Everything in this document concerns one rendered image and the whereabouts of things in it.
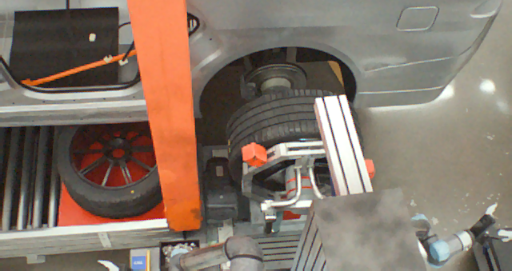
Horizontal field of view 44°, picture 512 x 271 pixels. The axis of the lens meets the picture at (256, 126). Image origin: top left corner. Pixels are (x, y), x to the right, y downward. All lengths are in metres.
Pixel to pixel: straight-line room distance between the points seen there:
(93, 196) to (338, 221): 1.97
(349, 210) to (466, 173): 2.63
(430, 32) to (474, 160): 1.54
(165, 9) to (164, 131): 0.67
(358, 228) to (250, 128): 1.30
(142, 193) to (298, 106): 1.02
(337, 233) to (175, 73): 0.77
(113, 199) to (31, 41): 0.97
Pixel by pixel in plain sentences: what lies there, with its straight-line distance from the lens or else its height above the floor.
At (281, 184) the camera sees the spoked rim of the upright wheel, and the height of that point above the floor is 0.62.
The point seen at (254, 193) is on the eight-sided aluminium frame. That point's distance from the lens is 3.12.
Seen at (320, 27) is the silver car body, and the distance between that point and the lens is 2.80.
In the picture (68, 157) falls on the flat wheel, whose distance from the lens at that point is 3.56.
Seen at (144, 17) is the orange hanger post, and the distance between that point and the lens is 1.86.
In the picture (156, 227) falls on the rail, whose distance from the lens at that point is 3.43.
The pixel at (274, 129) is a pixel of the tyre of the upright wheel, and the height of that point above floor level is 1.15.
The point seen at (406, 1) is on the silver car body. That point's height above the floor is 1.58.
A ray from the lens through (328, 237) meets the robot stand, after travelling 1.66.
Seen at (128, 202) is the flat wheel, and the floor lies 0.48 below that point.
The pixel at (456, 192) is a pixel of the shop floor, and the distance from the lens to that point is 4.19.
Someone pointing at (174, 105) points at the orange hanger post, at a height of 1.69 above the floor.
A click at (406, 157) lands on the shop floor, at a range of 4.21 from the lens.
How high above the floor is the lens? 3.56
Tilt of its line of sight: 59 degrees down
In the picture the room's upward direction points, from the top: 5 degrees clockwise
